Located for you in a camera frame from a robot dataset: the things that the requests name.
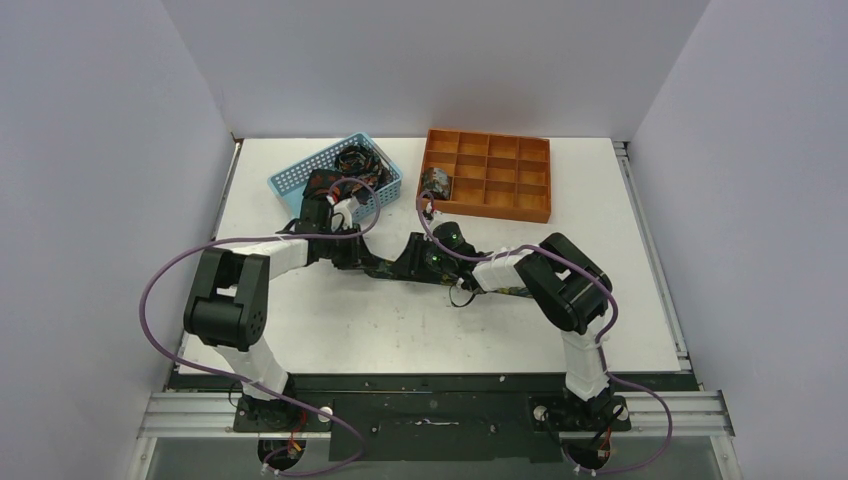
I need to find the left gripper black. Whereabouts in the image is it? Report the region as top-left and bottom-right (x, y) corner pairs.
(320, 224), (377, 271)

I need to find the orange wooden compartment tray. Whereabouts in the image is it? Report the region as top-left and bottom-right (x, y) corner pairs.
(418, 128), (552, 224)

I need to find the blue yellow floral tie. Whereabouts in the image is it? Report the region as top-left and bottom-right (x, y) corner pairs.
(363, 261), (533, 299)

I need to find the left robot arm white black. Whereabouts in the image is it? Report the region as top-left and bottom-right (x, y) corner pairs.
(184, 199), (385, 431)

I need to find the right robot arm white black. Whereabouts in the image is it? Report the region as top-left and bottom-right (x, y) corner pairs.
(390, 222), (612, 429)

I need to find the rolled dark patterned tie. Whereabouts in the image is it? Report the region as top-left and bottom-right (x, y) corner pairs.
(420, 167), (452, 200)

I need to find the black orange patterned tie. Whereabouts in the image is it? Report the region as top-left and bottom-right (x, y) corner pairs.
(300, 168), (354, 217)

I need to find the dark patterned tie in basket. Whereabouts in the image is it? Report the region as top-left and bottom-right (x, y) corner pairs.
(333, 144), (391, 204)

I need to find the blue plastic basket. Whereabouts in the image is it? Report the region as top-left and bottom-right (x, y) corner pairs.
(267, 132), (402, 218)

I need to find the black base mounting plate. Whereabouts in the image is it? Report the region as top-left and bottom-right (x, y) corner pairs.
(165, 372), (664, 465)

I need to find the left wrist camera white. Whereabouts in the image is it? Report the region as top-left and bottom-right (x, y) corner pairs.
(328, 197), (360, 232)

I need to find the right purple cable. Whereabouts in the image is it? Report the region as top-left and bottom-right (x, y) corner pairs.
(415, 191), (674, 475)

